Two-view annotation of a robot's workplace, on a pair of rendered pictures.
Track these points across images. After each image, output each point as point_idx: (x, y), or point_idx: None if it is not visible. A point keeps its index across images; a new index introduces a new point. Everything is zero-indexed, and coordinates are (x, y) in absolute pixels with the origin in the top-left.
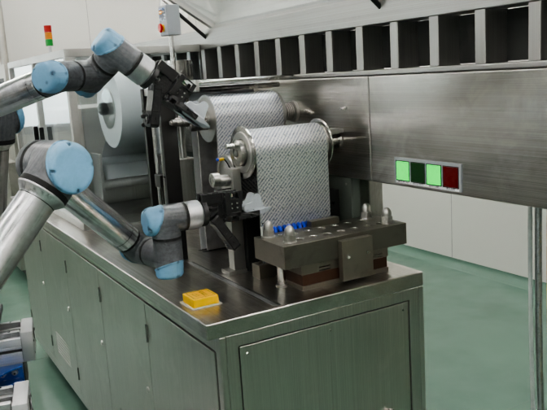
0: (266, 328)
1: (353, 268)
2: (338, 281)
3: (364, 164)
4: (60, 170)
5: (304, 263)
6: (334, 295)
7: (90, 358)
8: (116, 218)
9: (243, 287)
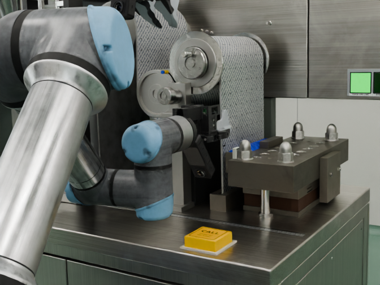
0: (303, 264)
1: (332, 187)
2: (315, 203)
3: (296, 81)
4: (115, 48)
5: (303, 184)
6: (336, 217)
7: None
8: (88, 141)
9: (224, 221)
